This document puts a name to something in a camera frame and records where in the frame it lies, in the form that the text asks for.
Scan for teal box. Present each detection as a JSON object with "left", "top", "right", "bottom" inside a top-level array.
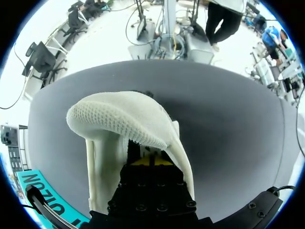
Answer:
[{"left": 15, "top": 168, "right": 92, "bottom": 229}]

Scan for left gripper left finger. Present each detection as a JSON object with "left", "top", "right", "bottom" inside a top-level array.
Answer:
[{"left": 107, "top": 140, "right": 153, "bottom": 216}]

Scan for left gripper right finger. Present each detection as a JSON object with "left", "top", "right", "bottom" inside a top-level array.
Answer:
[{"left": 152, "top": 155, "right": 198, "bottom": 216}]

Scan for person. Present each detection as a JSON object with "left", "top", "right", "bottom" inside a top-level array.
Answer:
[{"left": 261, "top": 26, "right": 290, "bottom": 66}]

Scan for person's legs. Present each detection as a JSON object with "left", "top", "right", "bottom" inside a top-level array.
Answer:
[{"left": 204, "top": 0, "right": 249, "bottom": 52}]

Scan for white knit shoe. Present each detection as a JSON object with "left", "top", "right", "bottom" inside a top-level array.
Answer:
[{"left": 66, "top": 90, "right": 195, "bottom": 215}]

